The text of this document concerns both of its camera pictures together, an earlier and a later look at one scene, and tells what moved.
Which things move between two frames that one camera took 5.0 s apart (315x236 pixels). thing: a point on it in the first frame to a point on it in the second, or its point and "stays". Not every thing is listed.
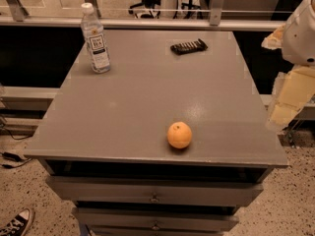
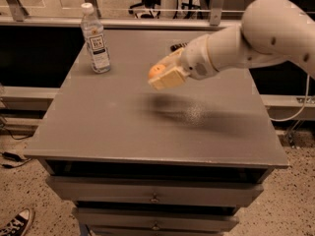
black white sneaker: [18, 224] stays
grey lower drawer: [155, 220] stays
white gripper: [300, 36] to [196, 60]
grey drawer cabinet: [102, 142] stays
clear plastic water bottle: [95, 39] stays
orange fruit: [179, 135] to [156, 70]
